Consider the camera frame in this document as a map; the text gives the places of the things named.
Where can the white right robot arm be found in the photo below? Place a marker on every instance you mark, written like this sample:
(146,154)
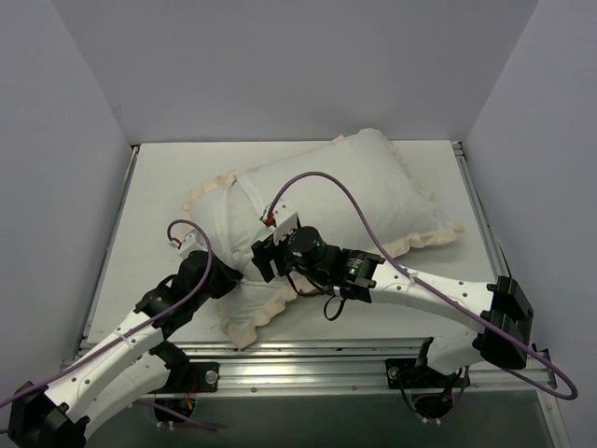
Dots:
(497,317)

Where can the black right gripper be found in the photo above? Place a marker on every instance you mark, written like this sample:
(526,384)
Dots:
(265,257)

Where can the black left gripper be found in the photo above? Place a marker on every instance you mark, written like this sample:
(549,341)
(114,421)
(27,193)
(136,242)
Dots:
(224,278)

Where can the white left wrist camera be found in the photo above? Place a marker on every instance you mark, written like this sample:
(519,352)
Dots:
(184,246)

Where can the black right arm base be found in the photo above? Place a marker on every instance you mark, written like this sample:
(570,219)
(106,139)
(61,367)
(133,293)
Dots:
(431,395)

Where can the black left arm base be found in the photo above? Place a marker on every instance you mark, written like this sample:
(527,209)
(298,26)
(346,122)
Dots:
(185,377)

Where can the grey and cream pillowcase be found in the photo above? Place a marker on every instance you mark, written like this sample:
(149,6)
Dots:
(355,181)

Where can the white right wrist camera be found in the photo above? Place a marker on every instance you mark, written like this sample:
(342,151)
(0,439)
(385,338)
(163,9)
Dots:
(283,219)

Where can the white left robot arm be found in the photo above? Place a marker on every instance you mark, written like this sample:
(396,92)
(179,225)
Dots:
(135,359)

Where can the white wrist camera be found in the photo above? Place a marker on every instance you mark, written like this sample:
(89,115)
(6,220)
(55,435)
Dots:
(184,246)
(283,219)

